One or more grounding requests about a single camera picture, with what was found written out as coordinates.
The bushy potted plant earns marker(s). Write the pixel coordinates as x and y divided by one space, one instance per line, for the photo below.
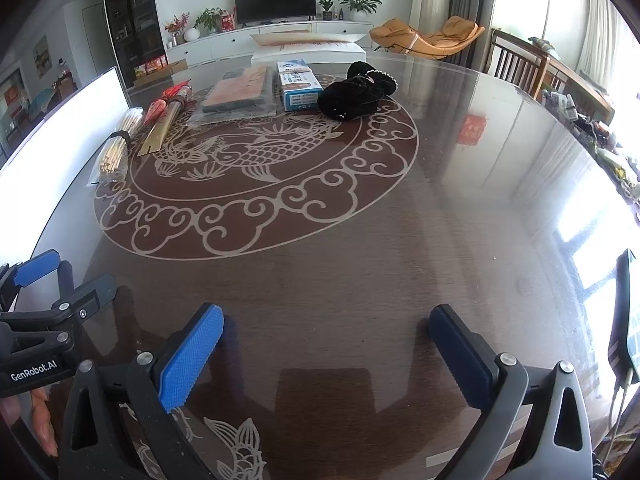
207 20

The white sheer curtain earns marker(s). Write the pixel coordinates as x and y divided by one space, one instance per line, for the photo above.
600 35

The black velvet scrunchie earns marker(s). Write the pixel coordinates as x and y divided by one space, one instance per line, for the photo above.
345 102

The blue and white box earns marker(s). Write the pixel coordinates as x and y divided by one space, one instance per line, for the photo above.
297 85

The black television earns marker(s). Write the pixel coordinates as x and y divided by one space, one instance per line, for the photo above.
275 0

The wooden side table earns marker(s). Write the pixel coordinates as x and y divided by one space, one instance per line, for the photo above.
575 77

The person's left hand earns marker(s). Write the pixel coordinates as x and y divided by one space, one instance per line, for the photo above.
45 425

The dark glass display cabinet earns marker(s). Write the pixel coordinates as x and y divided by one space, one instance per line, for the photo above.
135 15

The white television cabinet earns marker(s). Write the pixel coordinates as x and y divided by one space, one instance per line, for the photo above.
225 45

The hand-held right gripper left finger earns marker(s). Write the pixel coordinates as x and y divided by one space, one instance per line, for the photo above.
192 355

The bundle of bamboo skewers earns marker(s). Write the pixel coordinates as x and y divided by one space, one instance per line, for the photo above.
117 147

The gold incense stick package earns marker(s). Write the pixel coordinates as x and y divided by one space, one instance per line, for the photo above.
162 127

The framed wall picture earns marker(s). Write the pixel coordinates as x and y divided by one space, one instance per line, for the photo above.
42 55

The red flowers in vase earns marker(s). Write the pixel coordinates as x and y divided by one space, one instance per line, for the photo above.
175 25

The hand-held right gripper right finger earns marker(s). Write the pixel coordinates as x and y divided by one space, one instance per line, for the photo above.
460 355

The black beaded scrunchie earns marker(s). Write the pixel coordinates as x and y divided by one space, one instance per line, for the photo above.
372 80

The orange lounge chair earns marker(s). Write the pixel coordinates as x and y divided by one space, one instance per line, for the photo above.
430 40

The orange boxes on floor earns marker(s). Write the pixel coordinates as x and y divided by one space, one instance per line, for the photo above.
150 66

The white round vase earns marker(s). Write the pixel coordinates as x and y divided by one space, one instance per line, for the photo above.
191 34

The large potted plant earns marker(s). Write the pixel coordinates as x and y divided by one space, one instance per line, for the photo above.
360 2

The brown cardboard box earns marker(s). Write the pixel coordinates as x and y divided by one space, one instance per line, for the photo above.
177 66

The wooden chair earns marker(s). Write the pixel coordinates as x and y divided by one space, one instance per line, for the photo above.
515 62

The red gift box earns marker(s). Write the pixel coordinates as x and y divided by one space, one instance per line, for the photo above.
228 20

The pile of small clutter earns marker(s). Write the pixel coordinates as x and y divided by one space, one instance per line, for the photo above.
595 130

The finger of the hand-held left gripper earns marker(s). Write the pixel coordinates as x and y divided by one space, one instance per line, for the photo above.
92 292
32 267

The small potted plant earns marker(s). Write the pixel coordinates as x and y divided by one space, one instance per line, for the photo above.
326 8

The pink phone case package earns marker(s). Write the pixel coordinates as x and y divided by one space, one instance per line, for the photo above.
240 90

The red packet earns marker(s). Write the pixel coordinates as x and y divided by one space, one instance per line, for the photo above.
155 110

